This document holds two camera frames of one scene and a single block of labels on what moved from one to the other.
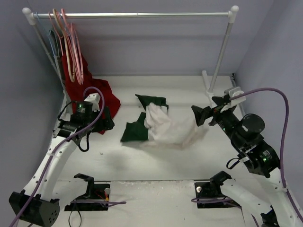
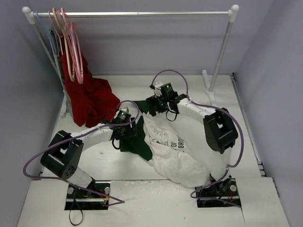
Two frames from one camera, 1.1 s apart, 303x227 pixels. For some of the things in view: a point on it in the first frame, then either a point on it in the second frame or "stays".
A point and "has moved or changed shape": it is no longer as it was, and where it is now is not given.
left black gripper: [107, 120] to [132, 129]
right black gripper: [211, 116] to [153, 105]
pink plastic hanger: [74, 47] stays
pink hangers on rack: [73, 79] stays
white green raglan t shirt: [156, 125] has moved or changed shape
